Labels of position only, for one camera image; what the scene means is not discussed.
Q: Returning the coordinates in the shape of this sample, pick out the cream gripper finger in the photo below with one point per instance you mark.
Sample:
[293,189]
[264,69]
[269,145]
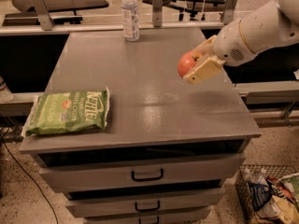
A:
[207,67]
[204,48]

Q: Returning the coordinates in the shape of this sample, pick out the red apple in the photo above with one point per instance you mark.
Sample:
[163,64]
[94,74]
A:
[186,63]

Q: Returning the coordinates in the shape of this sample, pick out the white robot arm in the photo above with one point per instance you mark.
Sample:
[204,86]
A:
[275,24]

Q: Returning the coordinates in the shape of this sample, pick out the blue snack bag in basket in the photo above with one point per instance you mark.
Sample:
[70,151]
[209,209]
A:
[260,194]

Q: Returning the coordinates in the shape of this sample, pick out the green snack bag in basket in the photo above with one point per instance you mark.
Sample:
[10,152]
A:
[291,183]

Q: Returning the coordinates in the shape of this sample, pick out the red snack bag in basket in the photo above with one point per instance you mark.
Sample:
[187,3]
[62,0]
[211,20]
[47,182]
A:
[278,189]

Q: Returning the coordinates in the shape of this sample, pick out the green jalapeno chip bag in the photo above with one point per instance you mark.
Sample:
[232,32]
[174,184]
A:
[67,112]

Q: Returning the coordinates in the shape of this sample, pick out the yellow snack bag in basket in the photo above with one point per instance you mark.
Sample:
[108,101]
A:
[281,209]

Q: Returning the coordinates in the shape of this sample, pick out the clear plastic water bottle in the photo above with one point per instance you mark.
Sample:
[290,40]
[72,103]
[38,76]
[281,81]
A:
[130,21]

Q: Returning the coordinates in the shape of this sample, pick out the grey drawer cabinet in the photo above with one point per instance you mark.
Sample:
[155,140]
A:
[153,113]

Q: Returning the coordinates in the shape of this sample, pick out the dark table in background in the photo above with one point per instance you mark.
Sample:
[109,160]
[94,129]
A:
[27,13]

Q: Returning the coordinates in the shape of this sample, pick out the grey metal rail frame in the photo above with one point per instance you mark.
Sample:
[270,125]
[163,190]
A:
[152,14]

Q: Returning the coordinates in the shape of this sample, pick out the middle drawer with black handle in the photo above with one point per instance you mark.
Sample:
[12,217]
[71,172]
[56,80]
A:
[144,203]

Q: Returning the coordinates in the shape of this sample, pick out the drawer with black handle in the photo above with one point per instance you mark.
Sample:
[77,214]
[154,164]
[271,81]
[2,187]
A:
[174,216]
[144,203]
[128,174]

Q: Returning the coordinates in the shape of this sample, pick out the black wire basket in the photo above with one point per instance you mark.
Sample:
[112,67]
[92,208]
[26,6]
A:
[243,191]

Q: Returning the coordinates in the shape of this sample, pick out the bottom drawer with black handle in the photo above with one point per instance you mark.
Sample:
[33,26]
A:
[174,216]

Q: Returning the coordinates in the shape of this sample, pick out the top drawer with black handle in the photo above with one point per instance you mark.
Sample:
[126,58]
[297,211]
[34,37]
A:
[128,174]

